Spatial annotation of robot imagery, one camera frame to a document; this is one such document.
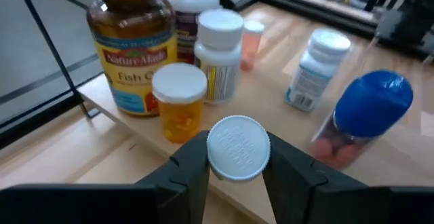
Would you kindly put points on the white bottle yellow striped label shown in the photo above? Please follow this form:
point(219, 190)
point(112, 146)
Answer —
point(220, 47)

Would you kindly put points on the white bottle blue label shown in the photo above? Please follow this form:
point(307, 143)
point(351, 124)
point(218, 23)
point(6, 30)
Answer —
point(315, 71)

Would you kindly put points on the large white bottle maroon label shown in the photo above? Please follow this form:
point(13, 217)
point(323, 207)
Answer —
point(190, 0)

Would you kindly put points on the amber fish oil bottle yellow cap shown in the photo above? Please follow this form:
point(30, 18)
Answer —
point(135, 64)

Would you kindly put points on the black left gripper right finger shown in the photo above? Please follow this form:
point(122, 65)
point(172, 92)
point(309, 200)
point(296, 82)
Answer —
point(291, 183)

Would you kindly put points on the small pink vial white cap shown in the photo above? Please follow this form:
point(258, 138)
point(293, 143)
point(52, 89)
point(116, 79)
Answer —
point(251, 44)

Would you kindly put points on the clear bottle blue cap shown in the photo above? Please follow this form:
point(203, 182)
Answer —
point(369, 105)

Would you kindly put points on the wide orange vial white cap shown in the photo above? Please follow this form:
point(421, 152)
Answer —
point(179, 81)

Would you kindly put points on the black aluminium table frame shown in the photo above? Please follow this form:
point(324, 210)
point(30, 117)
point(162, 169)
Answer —
point(322, 17)

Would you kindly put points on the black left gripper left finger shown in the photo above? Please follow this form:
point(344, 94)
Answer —
point(184, 183)

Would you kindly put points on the slim yellow vial white cap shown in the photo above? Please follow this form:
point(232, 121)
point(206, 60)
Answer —
point(237, 146)

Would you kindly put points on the clear acrylic tray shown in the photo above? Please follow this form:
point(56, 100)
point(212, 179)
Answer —
point(257, 110)

